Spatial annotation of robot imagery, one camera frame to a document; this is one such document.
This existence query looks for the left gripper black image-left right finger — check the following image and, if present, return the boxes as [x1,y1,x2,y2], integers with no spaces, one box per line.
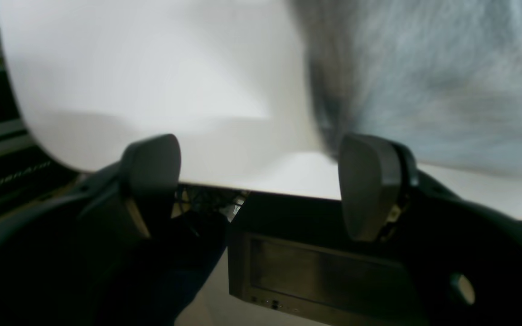
[338,134,522,326]

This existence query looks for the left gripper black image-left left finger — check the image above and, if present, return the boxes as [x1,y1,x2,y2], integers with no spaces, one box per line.
[0,134,228,326]

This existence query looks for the grey t-shirt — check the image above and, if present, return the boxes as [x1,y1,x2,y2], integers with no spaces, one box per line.
[289,0,522,177]

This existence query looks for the black monitor under table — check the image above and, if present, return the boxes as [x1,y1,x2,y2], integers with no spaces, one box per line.
[228,192,429,326]

